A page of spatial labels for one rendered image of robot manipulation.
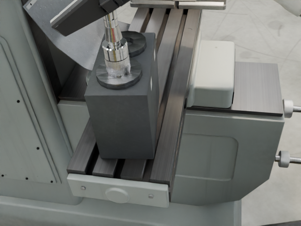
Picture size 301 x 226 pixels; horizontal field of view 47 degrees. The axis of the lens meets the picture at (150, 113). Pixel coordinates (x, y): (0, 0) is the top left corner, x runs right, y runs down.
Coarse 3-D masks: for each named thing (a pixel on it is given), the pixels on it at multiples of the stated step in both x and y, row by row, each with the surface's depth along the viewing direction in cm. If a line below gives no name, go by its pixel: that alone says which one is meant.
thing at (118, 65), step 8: (104, 56) 64; (112, 56) 63; (120, 56) 63; (128, 56) 65; (112, 64) 64; (120, 64) 64; (128, 64) 66; (112, 72) 65; (120, 72) 65; (128, 72) 66
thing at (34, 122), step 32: (0, 0) 96; (0, 32) 103; (32, 32) 106; (0, 64) 110; (32, 64) 112; (64, 64) 131; (0, 96) 120; (32, 96) 119; (0, 128) 132; (32, 128) 129; (64, 128) 135; (0, 160) 147; (32, 160) 143; (64, 160) 143; (0, 192) 166; (32, 192) 161; (64, 192) 157
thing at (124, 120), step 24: (144, 48) 74; (96, 72) 68; (144, 72) 69; (96, 96) 65; (120, 96) 64; (144, 96) 64; (96, 120) 69; (120, 120) 69; (144, 120) 68; (120, 144) 74; (144, 144) 73
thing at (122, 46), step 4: (104, 40) 64; (120, 40) 64; (124, 40) 64; (104, 44) 63; (108, 44) 63; (120, 44) 63; (124, 44) 63; (104, 48) 62; (108, 48) 62; (112, 48) 62; (116, 48) 62; (120, 48) 62; (124, 48) 63; (108, 52) 62; (112, 52) 62; (116, 52) 62; (120, 52) 63
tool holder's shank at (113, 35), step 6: (114, 12) 59; (108, 18) 59; (114, 18) 59; (108, 24) 60; (114, 24) 60; (108, 30) 60; (114, 30) 60; (108, 36) 61; (114, 36) 61; (120, 36) 62; (108, 42) 63; (114, 42) 62
